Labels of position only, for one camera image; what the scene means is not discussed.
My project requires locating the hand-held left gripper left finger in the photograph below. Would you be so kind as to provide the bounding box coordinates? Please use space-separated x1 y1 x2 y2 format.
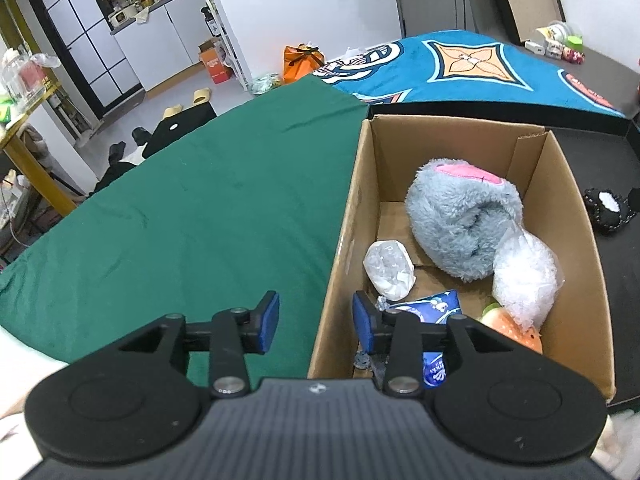
116 290 281 399

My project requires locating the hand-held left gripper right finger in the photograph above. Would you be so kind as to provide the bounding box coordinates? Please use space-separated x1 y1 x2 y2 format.
351 290 517 399

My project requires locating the brown cardboard box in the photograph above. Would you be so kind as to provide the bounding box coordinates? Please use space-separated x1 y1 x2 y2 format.
307 114 617 403

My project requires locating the small white stuffing bag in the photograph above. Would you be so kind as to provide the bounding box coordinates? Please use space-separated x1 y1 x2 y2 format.
363 240 416 298

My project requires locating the blue printed packet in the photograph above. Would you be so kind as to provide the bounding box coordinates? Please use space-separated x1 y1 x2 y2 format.
380 289 463 388

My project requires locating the burger plush toy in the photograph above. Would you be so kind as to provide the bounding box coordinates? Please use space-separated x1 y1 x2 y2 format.
480 300 543 356

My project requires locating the large white stuffing bag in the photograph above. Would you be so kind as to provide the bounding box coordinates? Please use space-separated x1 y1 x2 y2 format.
491 227 559 331

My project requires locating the grey knitted toy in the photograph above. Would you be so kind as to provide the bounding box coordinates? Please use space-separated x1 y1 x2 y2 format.
352 352 388 378

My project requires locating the green cloth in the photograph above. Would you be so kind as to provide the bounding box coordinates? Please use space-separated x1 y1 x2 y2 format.
0 77 371 381

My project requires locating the grey plush toy pink ear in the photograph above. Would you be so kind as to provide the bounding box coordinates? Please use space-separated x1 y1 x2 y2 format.
404 158 525 283

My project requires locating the black clothing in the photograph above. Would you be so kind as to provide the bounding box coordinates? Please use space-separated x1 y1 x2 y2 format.
92 102 218 193

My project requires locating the crumpled clear plastic bag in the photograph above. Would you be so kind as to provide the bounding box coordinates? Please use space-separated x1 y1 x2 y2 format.
250 74 286 96

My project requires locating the white sheet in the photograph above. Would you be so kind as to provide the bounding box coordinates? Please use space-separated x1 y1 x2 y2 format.
0 325 68 480

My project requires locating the orange bag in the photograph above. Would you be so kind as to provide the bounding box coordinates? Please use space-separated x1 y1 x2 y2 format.
282 44 326 86

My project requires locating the orange cardboard box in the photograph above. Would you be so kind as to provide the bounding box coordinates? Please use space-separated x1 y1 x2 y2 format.
197 37 235 85

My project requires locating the black and white plush toy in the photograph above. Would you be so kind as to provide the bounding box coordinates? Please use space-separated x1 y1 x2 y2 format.
584 187 636 236

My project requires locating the white rack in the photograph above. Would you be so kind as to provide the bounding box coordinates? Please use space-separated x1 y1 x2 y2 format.
200 0 251 92

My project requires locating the yellow table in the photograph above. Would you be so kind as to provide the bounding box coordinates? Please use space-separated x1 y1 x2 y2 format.
0 50 78 218

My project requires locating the blue printed blanket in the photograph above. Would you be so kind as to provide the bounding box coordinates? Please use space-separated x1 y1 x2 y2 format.
312 30 640 121

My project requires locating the white kitchen cabinet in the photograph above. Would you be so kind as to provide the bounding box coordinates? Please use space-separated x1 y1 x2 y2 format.
110 0 231 93

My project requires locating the black framed sliding door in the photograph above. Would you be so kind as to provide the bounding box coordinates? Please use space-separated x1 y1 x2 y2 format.
25 0 146 116

